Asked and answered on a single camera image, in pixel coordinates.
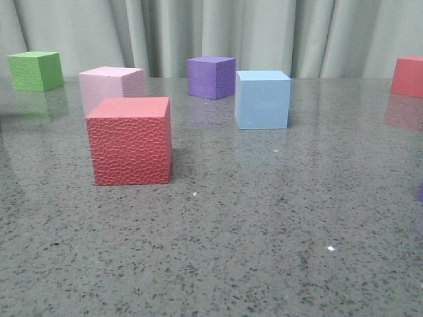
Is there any light blue foam cube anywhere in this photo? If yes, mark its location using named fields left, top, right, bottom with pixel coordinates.
left=235, top=71, right=291, bottom=129

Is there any purple foam cube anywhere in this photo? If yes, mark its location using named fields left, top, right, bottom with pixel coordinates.
left=187, top=56, right=237, bottom=100

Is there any red textured foam cube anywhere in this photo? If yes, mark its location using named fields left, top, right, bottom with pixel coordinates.
left=86, top=97, right=172, bottom=186

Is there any pink foam cube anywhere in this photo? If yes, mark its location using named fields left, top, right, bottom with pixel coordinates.
left=79, top=66, right=145, bottom=116

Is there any grey-green curtain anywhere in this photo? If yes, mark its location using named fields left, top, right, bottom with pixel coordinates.
left=1, top=1, right=422, bottom=78

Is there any green foam cube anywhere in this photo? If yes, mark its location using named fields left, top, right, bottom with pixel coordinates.
left=7, top=52, right=64, bottom=92

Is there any red foam cube far right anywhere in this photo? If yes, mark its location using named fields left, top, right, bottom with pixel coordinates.
left=391, top=55, right=423, bottom=98

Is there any purple cube at right edge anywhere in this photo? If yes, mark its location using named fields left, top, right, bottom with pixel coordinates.
left=418, top=181, right=423, bottom=202

